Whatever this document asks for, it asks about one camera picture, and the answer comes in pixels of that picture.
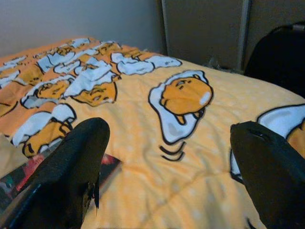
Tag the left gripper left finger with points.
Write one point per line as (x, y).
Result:
(71, 167)

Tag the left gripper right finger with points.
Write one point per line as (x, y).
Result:
(269, 179)

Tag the dark red cover book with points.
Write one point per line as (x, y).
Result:
(14, 183)

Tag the yellow egg cartoon blanket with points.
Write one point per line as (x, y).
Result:
(143, 119)

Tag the black backpack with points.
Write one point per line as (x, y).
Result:
(274, 64)

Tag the grey wardrobe door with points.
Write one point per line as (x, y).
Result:
(202, 28)

